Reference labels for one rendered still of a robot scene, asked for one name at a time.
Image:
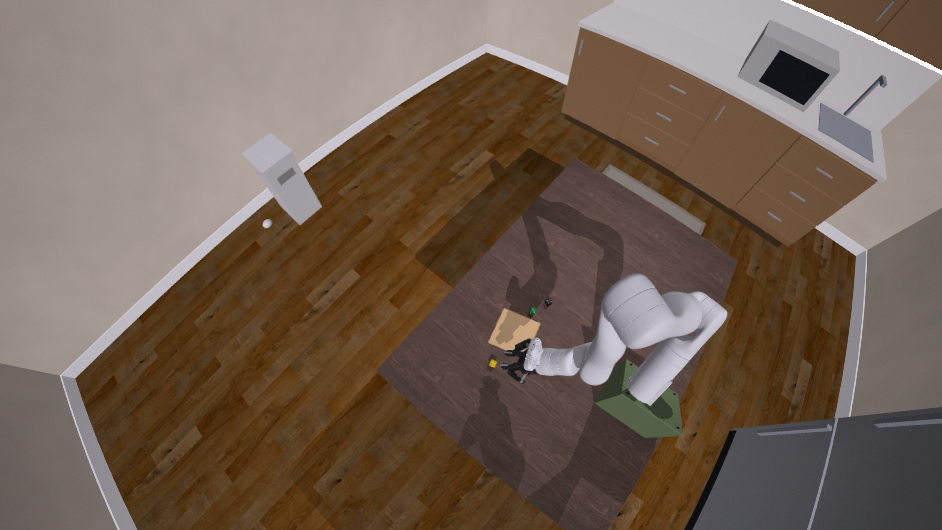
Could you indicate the beige square mat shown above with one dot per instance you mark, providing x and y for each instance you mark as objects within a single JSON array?
[{"x": 511, "y": 329}]

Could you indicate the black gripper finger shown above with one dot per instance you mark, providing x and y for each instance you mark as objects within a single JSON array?
[
  {"x": 518, "y": 347},
  {"x": 520, "y": 377}
]

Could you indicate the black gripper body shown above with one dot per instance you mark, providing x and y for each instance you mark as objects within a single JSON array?
[{"x": 521, "y": 358}]

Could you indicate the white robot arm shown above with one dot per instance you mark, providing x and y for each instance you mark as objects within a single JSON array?
[{"x": 640, "y": 318}]

